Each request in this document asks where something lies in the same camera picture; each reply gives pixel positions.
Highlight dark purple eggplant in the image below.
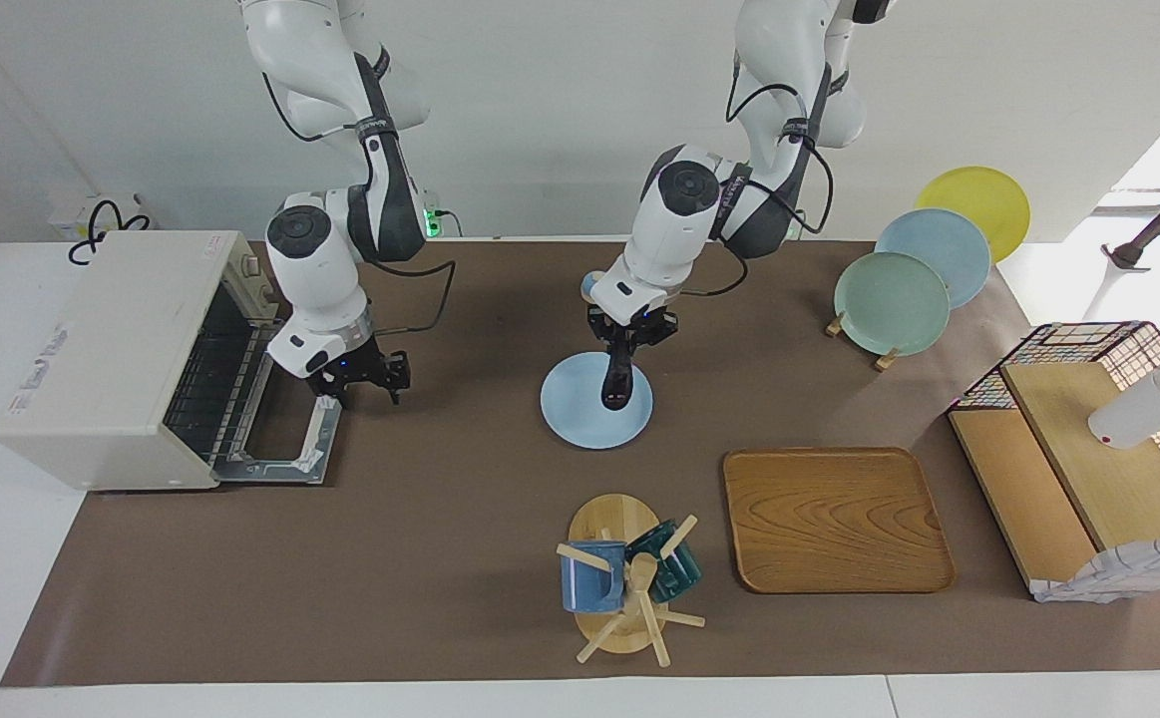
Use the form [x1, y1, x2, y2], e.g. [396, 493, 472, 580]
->
[601, 349, 636, 412]

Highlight light blue ringed plate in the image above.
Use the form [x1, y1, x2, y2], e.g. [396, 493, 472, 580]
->
[540, 351, 654, 451]

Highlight glass oven door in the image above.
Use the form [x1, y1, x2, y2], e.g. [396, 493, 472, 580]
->
[208, 384, 343, 488]

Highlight cream toaster oven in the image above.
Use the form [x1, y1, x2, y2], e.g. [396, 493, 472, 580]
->
[0, 231, 286, 492]

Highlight wooden mug tree stand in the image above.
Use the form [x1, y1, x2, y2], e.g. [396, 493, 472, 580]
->
[555, 493, 707, 667]

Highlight brown table mat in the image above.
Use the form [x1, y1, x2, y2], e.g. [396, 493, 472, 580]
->
[0, 239, 1160, 687]

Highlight dark green mug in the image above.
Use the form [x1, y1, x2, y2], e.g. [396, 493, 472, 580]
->
[627, 521, 703, 604]

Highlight blue mug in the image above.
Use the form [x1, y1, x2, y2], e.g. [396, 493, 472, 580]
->
[560, 539, 628, 614]

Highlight wooden plate rack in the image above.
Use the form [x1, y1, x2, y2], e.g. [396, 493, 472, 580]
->
[824, 309, 905, 373]

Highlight pale green plate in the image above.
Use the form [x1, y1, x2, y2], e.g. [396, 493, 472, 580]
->
[834, 251, 952, 358]

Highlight wooden serving tray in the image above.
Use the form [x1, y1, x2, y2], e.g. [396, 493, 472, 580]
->
[722, 447, 957, 595]

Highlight white power strip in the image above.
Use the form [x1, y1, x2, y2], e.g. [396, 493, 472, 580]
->
[49, 194, 157, 240]

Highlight pale blue large plate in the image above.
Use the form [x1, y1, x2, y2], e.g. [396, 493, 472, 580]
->
[875, 207, 992, 310]

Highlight yellow plate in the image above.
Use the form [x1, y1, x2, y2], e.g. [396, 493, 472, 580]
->
[915, 166, 1031, 263]

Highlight white cup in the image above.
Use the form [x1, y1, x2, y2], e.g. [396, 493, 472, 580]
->
[1088, 339, 1160, 450]

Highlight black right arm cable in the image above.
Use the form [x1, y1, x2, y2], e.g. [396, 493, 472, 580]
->
[260, 70, 458, 335]

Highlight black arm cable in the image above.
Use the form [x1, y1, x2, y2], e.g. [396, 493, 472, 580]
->
[260, 70, 458, 335]
[679, 60, 832, 300]

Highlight metal oven wire rack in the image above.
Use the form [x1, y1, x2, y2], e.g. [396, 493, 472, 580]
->
[166, 289, 273, 460]

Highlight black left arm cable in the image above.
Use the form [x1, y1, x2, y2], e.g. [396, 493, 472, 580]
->
[679, 60, 832, 300]

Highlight black coiled cable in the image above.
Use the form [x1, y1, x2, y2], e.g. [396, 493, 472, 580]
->
[68, 199, 154, 266]

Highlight wooden shelf with wire mesh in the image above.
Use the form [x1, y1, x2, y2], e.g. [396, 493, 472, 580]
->
[947, 321, 1160, 604]

